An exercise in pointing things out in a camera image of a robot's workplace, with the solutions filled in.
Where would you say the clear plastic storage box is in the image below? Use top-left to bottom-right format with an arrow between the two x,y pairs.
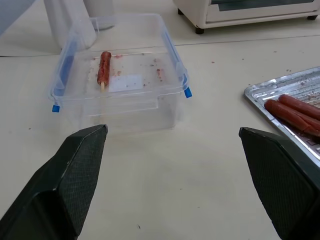
47,12 -> 193,135

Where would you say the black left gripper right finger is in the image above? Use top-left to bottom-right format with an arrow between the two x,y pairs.
238,126 -> 320,240

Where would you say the white toaster oven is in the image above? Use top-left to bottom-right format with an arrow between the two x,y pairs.
173,0 -> 320,35

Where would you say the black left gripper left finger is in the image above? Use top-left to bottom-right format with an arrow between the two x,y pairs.
0,124 -> 109,240

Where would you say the white plastic container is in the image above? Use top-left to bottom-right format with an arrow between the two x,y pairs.
43,0 -> 98,50

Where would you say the skewered red sausage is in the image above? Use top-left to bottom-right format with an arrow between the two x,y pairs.
96,50 -> 113,86

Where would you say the silver metal baking tray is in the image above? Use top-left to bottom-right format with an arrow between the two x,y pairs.
243,66 -> 320,160

